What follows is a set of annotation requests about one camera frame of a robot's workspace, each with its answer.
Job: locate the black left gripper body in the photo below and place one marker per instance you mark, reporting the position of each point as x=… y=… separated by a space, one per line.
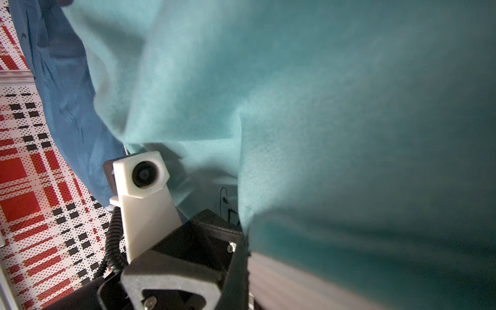
x=200 y=265

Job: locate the teal cat print pillow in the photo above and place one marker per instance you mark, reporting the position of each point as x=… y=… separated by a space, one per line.
x=356 y=139

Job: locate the blue cartoon print pillow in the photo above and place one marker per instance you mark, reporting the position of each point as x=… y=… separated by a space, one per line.
x=57 y=59

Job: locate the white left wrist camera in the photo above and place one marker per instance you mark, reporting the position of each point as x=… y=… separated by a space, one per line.
x=139 y=185

